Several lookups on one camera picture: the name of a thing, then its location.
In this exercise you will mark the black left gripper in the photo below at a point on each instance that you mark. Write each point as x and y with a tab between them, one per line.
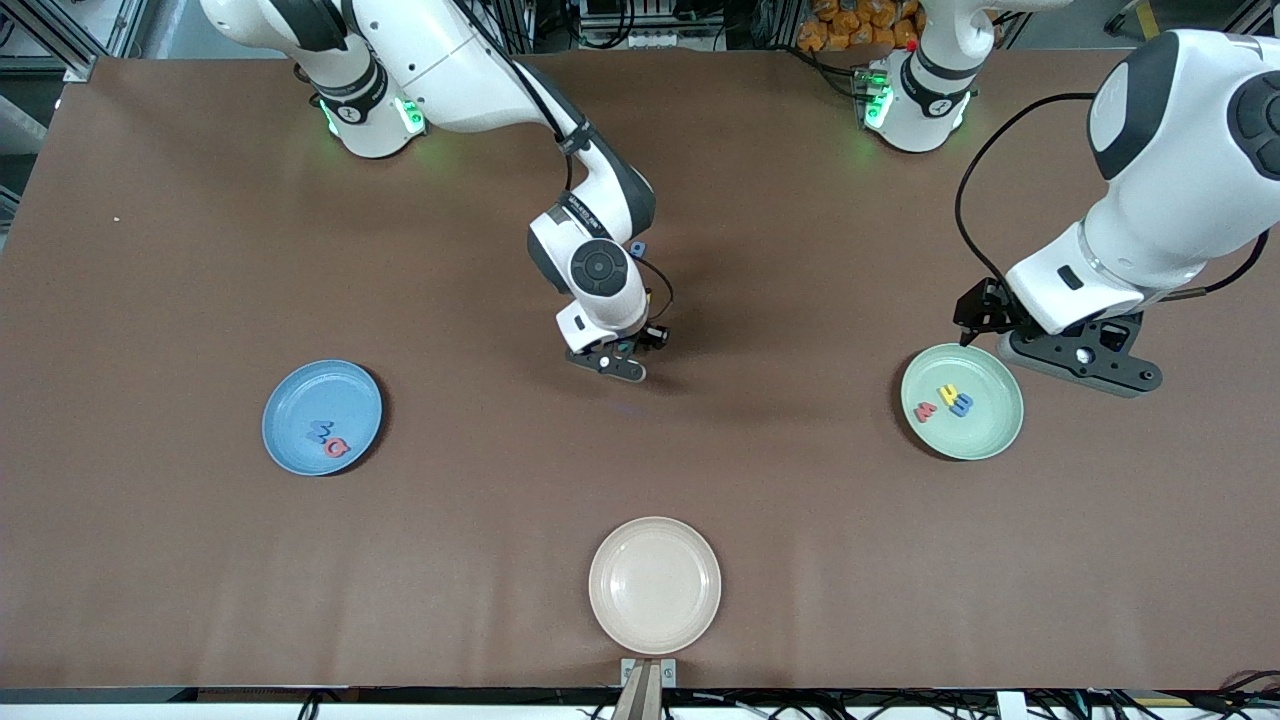
985	308

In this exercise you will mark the red lowercase m letter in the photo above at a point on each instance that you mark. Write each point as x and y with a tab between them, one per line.
926	411

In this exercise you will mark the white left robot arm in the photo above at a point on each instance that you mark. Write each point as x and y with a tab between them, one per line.
1180	200

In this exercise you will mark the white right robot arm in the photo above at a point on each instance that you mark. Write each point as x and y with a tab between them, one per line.
440	60

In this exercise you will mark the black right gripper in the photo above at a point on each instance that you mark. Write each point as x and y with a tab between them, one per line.
655	335

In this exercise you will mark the green plate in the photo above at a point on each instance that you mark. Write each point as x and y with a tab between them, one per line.
985	440

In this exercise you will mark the bag of orange items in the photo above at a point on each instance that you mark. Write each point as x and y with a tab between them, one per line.
850	25

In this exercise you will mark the white tag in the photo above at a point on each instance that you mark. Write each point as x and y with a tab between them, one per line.
1011	706

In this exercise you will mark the blue uppercase M letter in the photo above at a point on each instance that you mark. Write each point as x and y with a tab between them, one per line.
320	431

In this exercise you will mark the blue plate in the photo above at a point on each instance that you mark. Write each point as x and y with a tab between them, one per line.
350	395

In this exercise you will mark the yellow lowercase h letter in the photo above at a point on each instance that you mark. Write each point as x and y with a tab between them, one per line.
947	394

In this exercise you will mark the grey metal camera mount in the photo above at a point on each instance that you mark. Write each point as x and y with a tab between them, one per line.
648	690

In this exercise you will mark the blue lowercase m letter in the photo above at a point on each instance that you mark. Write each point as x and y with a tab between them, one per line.
963	406

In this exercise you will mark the aluminium frame profile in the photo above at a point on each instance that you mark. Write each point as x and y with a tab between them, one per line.
80	68
1255	15

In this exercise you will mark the red uppercase Q letter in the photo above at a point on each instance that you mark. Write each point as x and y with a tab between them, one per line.
330	448

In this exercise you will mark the beige plate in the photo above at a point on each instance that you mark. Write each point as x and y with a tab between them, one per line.
654	586

